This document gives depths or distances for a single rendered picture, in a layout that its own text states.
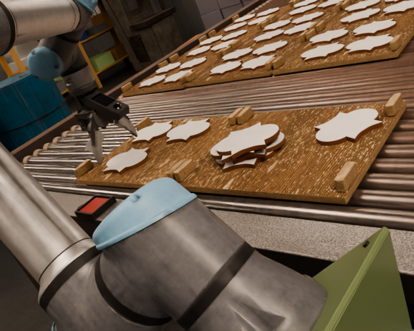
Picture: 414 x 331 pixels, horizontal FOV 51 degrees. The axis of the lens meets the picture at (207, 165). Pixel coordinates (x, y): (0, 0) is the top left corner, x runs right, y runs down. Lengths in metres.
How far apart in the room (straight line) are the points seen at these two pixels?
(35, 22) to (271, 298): 0.61
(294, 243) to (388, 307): 0.24
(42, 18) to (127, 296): 0.54
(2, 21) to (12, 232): 0.31
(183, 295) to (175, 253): 0.04
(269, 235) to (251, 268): 0.30
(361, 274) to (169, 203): 0.20
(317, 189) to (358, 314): 0.37
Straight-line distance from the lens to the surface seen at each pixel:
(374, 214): 0.73
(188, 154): 1.11
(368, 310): 0.47
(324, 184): 0.80
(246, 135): 0.97
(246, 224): 0.80
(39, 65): 1.05
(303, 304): 0.45
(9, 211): 0.61
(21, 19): 0.79
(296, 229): 0.74
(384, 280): 0.50
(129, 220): 0.46
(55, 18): 0.89
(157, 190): 0.47
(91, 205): 1.11
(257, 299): 0.44
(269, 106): 1.27
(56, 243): 0.58
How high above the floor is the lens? 1.36
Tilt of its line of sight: 25 degrees down
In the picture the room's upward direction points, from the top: 23 degrees counter-clockwise
